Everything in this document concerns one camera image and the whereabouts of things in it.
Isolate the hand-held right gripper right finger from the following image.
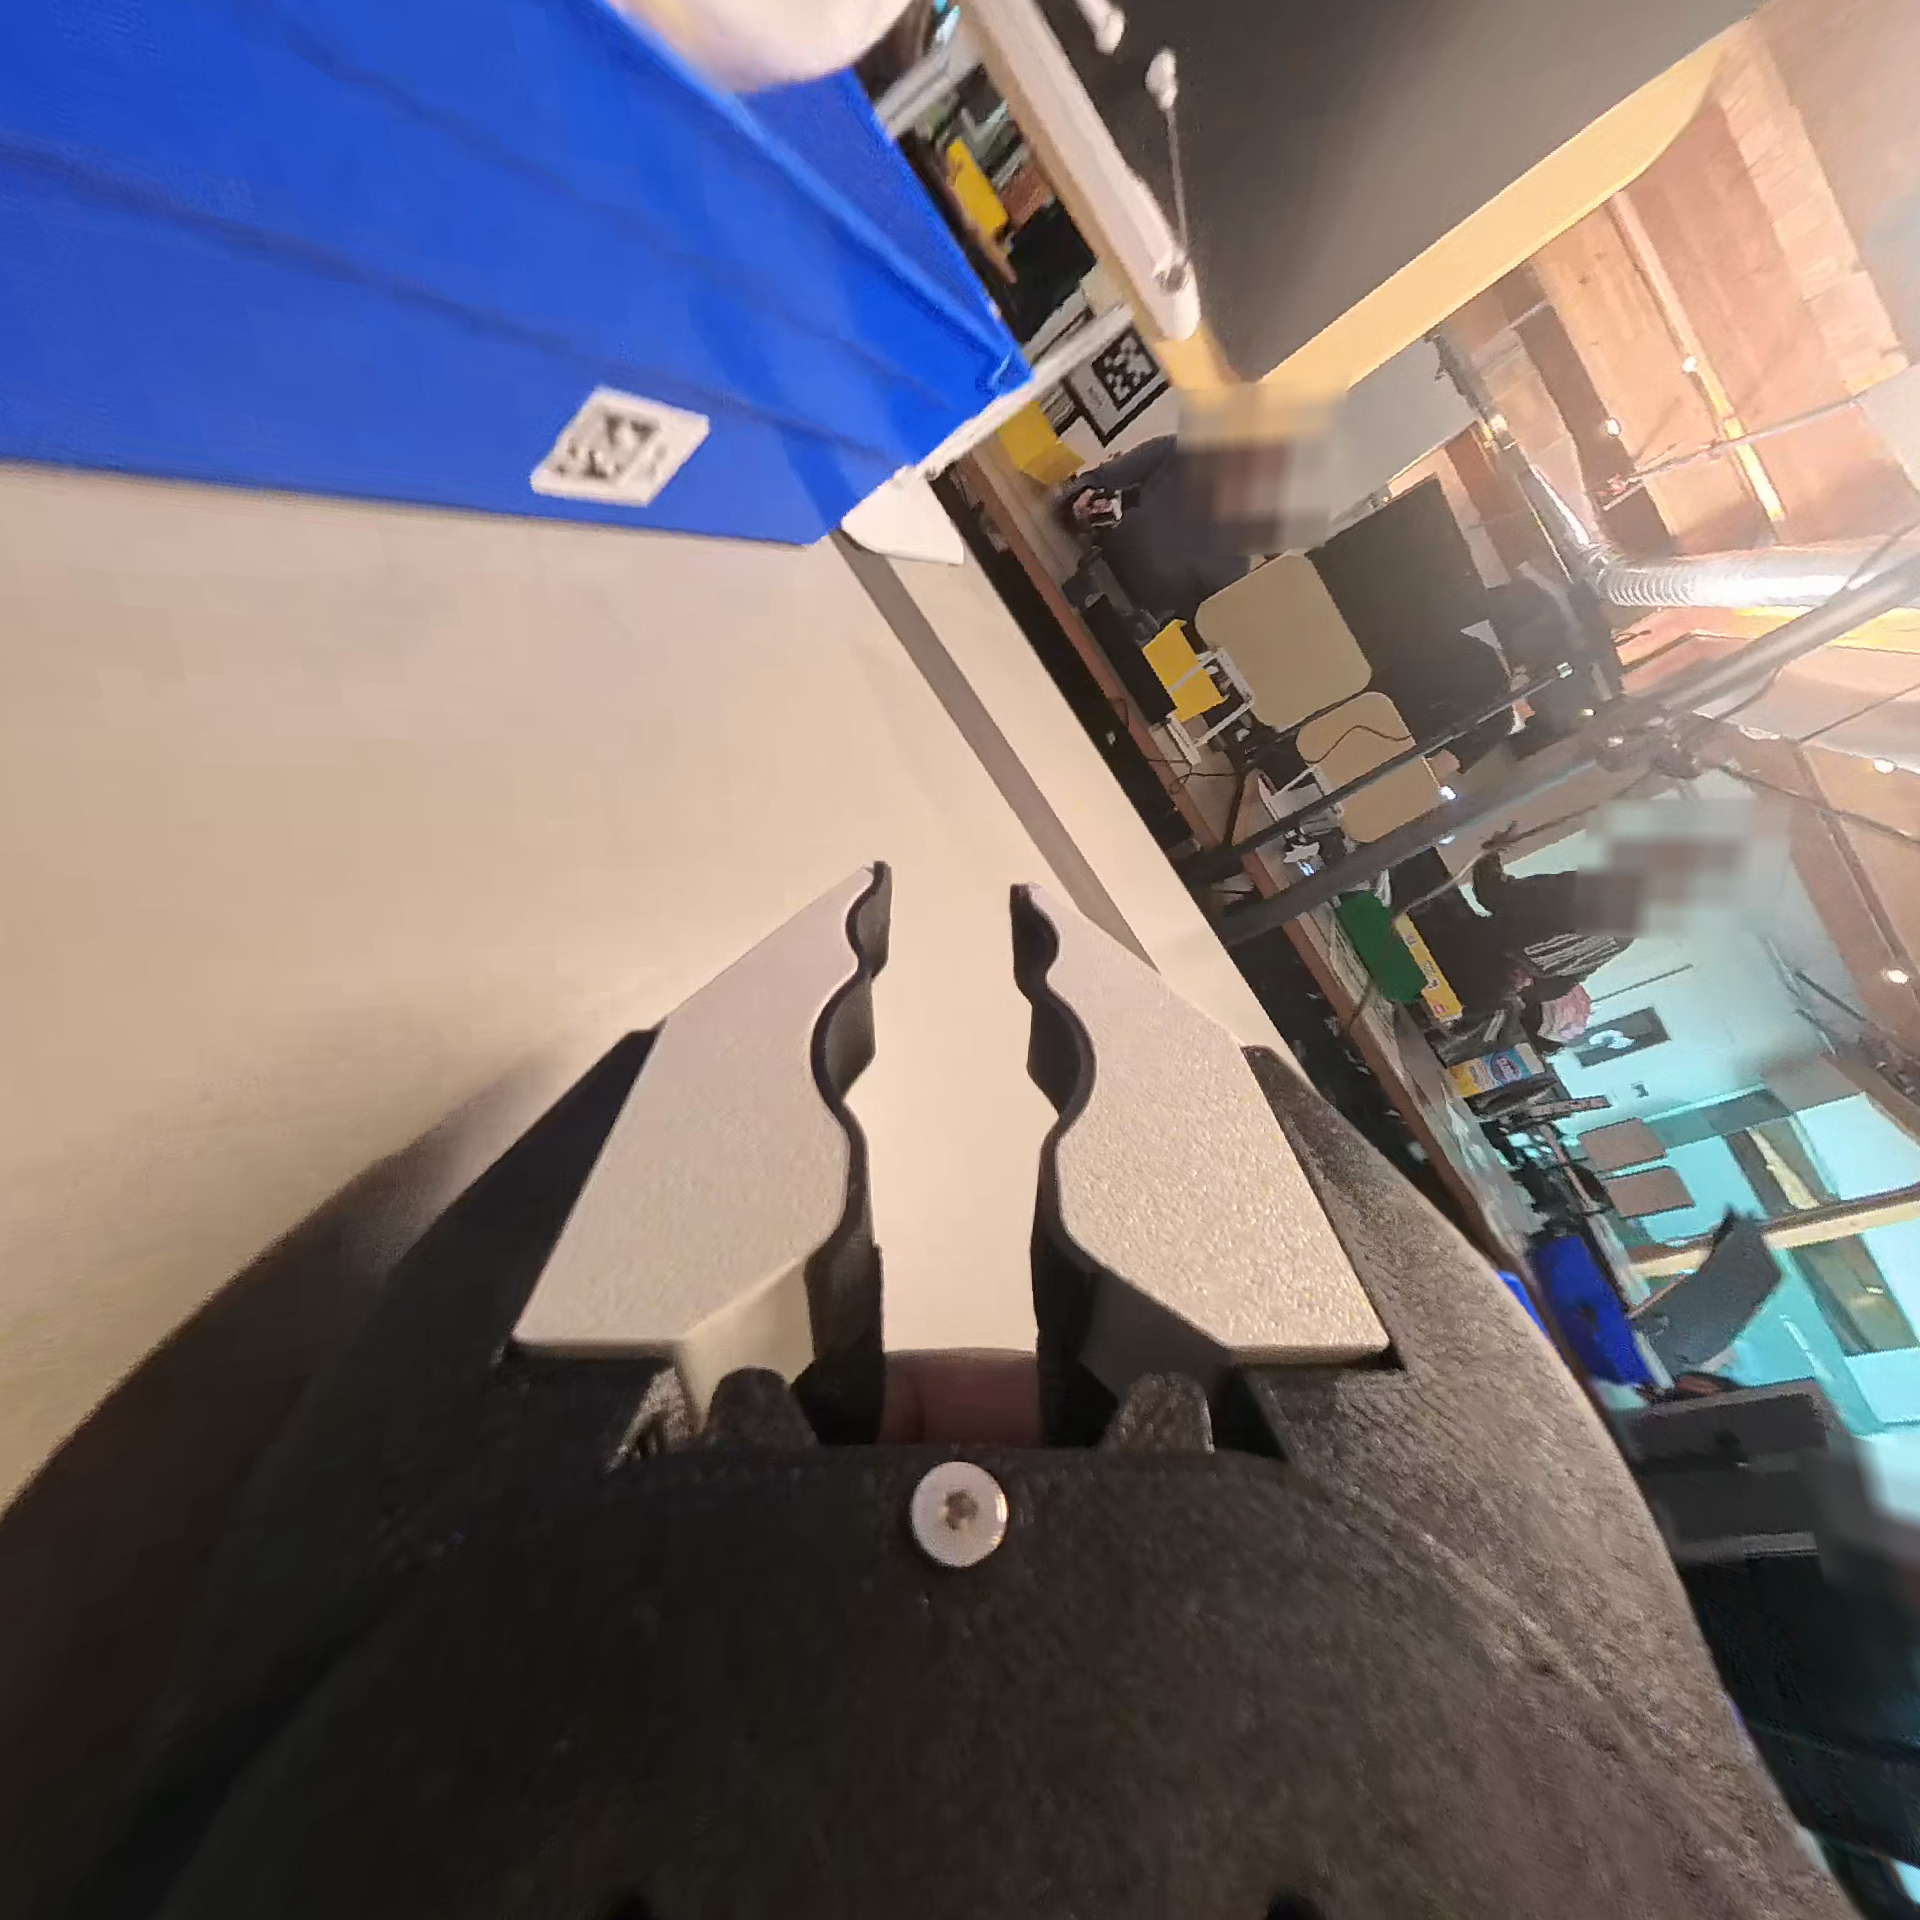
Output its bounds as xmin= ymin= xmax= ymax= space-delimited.
xmin=1008 ymin=883 xmax=1391 ymax=1449

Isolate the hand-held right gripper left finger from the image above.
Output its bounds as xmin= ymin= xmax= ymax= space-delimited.
xmin=511 ymin=860 xmax=895 ymax=1449

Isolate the blue plastic bin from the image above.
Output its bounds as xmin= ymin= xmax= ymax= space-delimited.
xmin=0 ymin=0 xmax=1038 ymax=550

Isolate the person's right hand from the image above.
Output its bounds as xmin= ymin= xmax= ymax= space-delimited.
xmin=883 ymin=1352 xmax=1039 ymax=1449

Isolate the green box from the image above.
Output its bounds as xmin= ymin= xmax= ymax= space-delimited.
xmin=1336 ymin=889 xmax=1430 ymax=1008

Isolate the beige chair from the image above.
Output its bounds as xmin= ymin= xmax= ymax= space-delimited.
xmin=1293 ymin=694 xmax=1449 ymax=846
xmin=1195 ymin=551 xmax=1374 ymax=737

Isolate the black monitor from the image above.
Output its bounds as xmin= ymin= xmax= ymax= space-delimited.
xmin=1318 ymin=479 xmax=1507 ymax=722

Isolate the fiducial marker sign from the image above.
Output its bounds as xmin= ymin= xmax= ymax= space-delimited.
xmin=1078 ymin=328 xmax=1171 ymax=444

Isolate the white plastic bottle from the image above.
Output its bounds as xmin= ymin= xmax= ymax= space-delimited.
xmin=638 ymin=0 xmax=921 ymax=86

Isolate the white board rail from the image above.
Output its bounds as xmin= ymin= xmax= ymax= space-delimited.
xmin=960 ymin=0 xmax=1205 ymax=346

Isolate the black board with wooden frame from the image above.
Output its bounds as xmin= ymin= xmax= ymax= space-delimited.
xmin=1035 ymin=0 xmax=1777 ymax=390

